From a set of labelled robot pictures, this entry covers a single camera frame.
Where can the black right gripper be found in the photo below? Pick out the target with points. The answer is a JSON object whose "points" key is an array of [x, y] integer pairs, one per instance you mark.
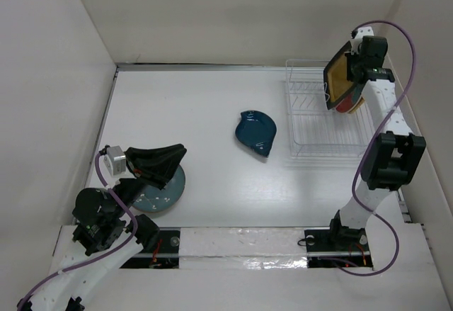
{"points": [[351, 75]]}

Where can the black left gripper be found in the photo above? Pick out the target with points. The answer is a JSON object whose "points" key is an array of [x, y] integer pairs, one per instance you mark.
{"points": [[155, 165]]}

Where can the blue-grey blossom round plate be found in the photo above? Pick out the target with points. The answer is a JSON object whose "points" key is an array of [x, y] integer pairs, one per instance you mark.
{"points": [[153, 200]]}

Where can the black and amber square plate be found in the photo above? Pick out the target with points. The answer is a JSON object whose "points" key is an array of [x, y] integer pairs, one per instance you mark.
{"points": [[335, 77]]}

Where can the orange woven square plate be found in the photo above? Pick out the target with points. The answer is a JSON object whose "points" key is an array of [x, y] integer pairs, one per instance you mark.
{"points": [[356, 105]]}

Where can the red and teal floral plate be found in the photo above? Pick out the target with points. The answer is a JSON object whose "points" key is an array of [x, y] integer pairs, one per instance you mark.
{"points": [[348, 102]]}

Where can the dark blue leaf-shaped dish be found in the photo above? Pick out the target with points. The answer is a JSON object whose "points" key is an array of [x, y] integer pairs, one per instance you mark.
{"points": [[256, 130]]}

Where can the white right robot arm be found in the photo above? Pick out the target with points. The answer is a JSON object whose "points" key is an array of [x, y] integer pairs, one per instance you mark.
{"points": [[389, 162]]}

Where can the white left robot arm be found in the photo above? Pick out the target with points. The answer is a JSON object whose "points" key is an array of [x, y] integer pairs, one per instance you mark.
{"points": [[107, 233]]}

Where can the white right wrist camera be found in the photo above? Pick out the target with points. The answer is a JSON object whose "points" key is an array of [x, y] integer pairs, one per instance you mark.
{"points": [[359, 33]]}

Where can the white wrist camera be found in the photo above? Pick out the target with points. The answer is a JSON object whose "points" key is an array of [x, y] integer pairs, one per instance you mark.
{"points": [[114, 159], [359, 33]]}

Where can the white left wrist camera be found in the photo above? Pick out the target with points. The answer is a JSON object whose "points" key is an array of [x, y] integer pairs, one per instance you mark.
{"points": [[114, 159]]}

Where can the white wire dish rack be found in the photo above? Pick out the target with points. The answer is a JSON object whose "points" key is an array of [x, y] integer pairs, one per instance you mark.
{"points": [[314, 130]]}

